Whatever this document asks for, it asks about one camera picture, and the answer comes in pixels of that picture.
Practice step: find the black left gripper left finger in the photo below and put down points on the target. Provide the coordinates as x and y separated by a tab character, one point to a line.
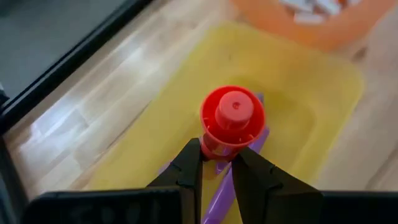
186	177

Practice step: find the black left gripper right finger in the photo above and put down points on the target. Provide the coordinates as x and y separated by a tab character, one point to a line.
270	199

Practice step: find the coral red highlighter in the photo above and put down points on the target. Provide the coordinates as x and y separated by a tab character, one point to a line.
233	112

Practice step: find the yellow translucent plastic bin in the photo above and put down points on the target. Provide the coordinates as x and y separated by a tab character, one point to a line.
295	109

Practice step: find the orange translucent plastic bin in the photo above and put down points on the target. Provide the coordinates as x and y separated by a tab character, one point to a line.
357	28

